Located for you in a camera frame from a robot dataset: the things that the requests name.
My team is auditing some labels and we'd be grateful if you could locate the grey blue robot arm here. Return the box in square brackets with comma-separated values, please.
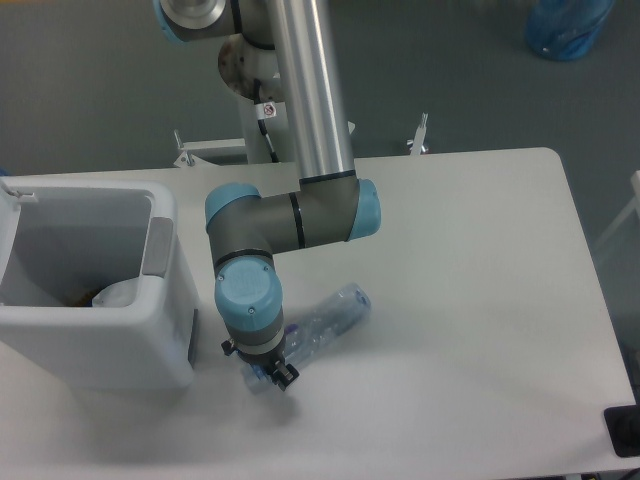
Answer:
[154, 1, 381, 389]

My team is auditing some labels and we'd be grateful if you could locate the white pedestal base frame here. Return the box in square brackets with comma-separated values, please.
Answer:
[172, 121, 357, 168]

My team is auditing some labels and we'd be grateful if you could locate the clear plastic water bottle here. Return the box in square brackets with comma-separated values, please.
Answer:
[224, 281, 371, 384]

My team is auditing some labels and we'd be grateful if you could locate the blue water jug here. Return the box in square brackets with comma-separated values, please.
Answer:
[524, 0, 616, 62]

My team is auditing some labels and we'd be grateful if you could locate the white furniture edge right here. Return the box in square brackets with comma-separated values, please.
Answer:
[592, 170, 639, 265]

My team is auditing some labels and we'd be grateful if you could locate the white plastic trash can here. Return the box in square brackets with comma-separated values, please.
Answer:
[1, 177, 199, 389]

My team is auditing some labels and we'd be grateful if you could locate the black device at table corner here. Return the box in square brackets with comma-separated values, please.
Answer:
[604, 405, 639, 458]

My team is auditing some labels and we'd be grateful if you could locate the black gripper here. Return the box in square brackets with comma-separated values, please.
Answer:
[221, 339, 299, 391]

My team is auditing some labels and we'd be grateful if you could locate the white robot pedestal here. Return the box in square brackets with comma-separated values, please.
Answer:
[217, 34, 306, 165]

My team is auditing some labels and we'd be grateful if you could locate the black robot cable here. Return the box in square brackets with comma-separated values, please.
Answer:
[252, 78, 280, 164]

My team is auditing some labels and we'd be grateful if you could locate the metal levelling foot bolt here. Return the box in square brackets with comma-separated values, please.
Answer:
[406, 112, 429, 156]

